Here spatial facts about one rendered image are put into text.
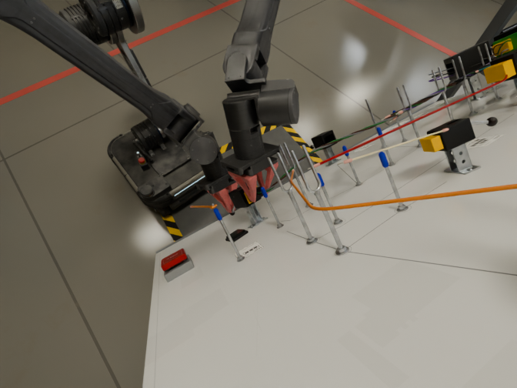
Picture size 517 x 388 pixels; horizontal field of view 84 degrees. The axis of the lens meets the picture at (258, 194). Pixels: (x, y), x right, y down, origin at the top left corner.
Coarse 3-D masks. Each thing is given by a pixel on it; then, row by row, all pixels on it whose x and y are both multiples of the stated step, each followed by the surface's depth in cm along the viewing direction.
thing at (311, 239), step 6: (270, 162) 40; (282, 162) 41; (276, 174) 40; (288, 174) 41; (282, 186) 41; (288, 192) 41; (294, 198) 41; (294, 204) 41; (300, 210) 42; (300, 216) 42; (306, 228) 42; (312, 240) 42
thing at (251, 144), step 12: (240, 132) 50; (252, 132) 51; (240, 144) 51; (252, 144) 51; (264, 144) 57; (228, 156) 55; (240, 156) 52; (252, 156) 52; (264, 156) 53; (240, 168) 50
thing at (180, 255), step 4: (176, 252) 59; (180, 252) 58; (184, 252) 57; (168, 256) 58; (172, 256) 57; (176, 256) 56; (180, 256) 55; (184, 256) 56; (164, 260) 57; (168, 260) 56; (172, 260) 55; (176, 260) 55; (180, 260) 55; (164, 264) 55; (168, 264) 55; (172, 264) 55; (176, 264) 56; (180, 264) 56; (164, 268) 54; (168, 268) 55; (172, 268) 56
